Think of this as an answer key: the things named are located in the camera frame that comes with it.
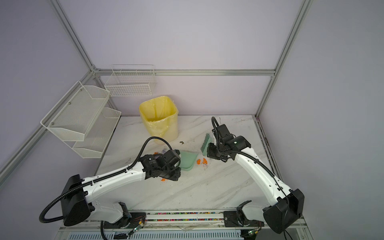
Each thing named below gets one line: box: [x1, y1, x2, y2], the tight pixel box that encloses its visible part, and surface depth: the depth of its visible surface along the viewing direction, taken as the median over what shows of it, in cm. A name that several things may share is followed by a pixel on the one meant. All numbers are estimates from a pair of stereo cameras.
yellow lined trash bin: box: [139, 96, 179, 145], surface depth 96 cm
